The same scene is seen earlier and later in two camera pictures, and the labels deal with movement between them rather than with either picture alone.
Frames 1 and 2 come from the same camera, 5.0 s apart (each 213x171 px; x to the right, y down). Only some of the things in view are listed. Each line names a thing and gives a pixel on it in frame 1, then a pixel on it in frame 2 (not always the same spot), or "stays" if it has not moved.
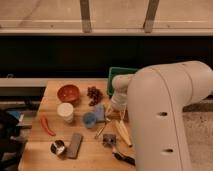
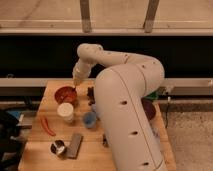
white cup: (65, 110) stays
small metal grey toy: (109, 140) stays
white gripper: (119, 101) to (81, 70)
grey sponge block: (75, 141) stays
